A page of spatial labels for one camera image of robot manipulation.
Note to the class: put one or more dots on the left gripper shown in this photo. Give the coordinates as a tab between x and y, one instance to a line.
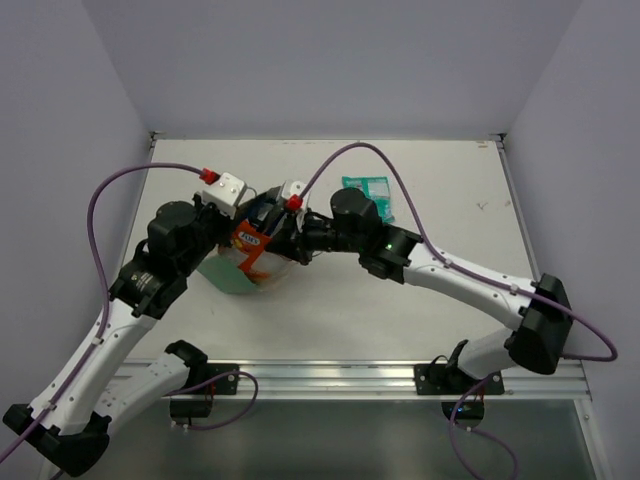
238	220

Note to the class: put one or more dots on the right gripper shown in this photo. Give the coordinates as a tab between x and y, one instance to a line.
290	241

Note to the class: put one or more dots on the orange snack packet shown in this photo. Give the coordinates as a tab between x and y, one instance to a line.
250	245

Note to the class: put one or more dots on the green paper bag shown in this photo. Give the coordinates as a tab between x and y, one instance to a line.
220	267

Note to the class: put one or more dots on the teal candy packet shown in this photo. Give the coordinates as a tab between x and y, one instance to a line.
377	189

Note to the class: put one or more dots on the blue Burts crisps bag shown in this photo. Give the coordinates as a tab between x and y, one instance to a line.
266	211

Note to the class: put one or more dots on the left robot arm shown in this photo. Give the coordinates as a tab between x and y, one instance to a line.
72	421

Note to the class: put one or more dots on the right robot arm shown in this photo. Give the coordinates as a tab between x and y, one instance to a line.
534	323

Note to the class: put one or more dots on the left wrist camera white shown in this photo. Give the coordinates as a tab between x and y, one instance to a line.
224	191

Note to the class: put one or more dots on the aluminium rail frame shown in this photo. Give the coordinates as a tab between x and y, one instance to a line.
458	190

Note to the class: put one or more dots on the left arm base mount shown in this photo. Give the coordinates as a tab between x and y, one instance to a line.
195	400

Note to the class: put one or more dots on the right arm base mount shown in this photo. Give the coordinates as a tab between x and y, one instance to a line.
437	379

